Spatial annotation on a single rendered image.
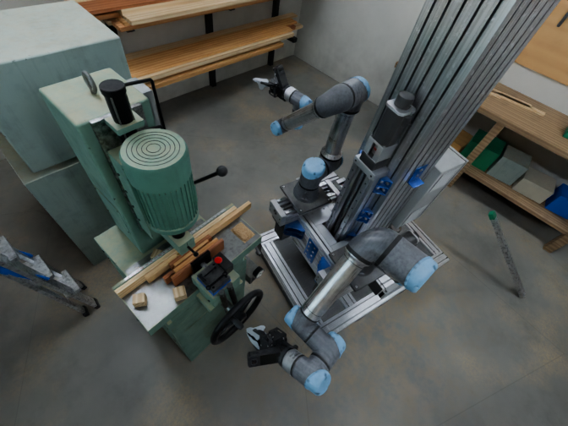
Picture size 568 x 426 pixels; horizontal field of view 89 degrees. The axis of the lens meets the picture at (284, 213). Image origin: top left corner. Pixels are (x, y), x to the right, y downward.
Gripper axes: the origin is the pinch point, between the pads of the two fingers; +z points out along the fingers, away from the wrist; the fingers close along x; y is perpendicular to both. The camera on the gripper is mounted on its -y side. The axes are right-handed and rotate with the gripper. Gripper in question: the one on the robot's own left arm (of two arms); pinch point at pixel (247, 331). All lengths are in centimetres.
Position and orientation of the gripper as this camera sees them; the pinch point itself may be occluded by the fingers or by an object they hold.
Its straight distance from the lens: 120.5
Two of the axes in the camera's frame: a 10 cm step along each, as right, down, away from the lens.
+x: 0.4, -9.6, -2.6
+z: -7.0, -2.1, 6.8
